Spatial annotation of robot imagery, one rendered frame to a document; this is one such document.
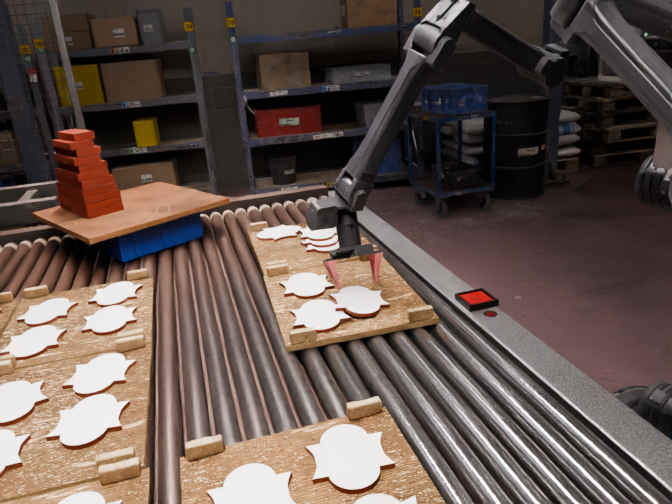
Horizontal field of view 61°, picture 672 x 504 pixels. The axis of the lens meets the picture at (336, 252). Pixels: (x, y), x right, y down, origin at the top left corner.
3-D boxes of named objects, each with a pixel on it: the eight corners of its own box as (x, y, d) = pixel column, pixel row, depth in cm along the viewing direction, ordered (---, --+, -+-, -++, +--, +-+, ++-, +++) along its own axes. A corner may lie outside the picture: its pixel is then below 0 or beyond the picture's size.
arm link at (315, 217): (369, 192, 135) (351, 174, 140) (328, 196, 129) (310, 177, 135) (358, 234, 141) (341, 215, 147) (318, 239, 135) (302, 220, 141)
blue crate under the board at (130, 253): (162, 221, 221) (158, 196, 217) (206, 236, 199) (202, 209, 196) (83, 245, 201) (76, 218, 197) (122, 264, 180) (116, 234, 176)
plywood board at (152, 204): (160, 185, 234) (159, 181, 234) (230, 203, 200) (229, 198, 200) (32, 217, 202) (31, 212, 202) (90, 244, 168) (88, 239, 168)
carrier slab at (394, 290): (382, 261, 166) (382, 256, 165) (439, 323, 128) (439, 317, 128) (263, 280, 159) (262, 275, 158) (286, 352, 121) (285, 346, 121)
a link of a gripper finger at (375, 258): (388, 281, 140) (381, 244, 140) (360, 286, 138) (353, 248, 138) (380, 281, 146) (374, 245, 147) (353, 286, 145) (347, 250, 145)
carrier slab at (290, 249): (344, 220, 205) (344, 216, 204) (382, 259, 167) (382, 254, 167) (247, 235, 197) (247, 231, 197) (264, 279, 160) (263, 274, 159)
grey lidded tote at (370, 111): (397, 119, 620) (396, 96, 612) (410, 123, 588) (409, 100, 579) (353, 124, 609) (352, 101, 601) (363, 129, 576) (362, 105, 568)
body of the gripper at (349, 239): (374, 250, 140) (369, 220, 140) (334, 257, 138) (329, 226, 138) (368, 251, 146) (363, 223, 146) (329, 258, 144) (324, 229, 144)
